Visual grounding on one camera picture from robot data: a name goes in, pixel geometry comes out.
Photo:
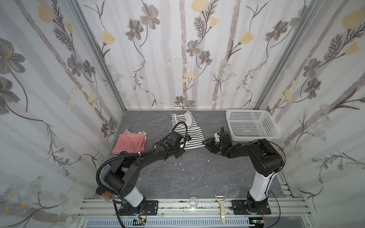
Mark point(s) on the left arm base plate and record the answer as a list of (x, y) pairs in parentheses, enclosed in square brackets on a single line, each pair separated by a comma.
[(150, 208)]

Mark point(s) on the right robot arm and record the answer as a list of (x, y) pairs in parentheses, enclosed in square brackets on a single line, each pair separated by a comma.
[(265, 159)]

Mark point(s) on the white plastic basket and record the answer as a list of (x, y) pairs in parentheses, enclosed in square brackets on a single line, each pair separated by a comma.
[(248, 125)]

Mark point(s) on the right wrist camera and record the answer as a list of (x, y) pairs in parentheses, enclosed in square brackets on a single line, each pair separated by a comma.
[(217, 137)]

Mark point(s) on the red white striped tank top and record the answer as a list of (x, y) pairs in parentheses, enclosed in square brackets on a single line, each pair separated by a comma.
[(130, 142)]

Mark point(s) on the brown spice jar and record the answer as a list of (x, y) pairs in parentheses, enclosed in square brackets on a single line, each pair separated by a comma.
[(103, 194)]

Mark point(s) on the black white striped tank top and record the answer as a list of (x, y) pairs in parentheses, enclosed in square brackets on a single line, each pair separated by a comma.
[(193, 130)]

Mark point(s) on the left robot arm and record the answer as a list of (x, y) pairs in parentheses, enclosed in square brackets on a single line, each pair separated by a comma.
[(120, 174)]

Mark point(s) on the aluminium front rail frame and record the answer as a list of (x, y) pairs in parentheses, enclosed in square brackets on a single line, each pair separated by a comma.
[(176, 213)]

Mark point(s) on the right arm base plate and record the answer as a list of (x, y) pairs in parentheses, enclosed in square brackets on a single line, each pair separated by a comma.
[(250, 207)]

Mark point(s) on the clear glass cup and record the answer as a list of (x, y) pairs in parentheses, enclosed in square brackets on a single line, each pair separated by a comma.
[(193, 202)]

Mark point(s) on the cream vegetable peeler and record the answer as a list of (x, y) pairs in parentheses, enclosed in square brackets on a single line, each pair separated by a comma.
[(221, 200)]

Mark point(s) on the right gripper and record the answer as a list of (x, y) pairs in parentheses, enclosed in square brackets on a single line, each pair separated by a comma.
[(212, 144)]

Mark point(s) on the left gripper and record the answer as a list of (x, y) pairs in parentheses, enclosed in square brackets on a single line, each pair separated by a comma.
[(179, 145)]

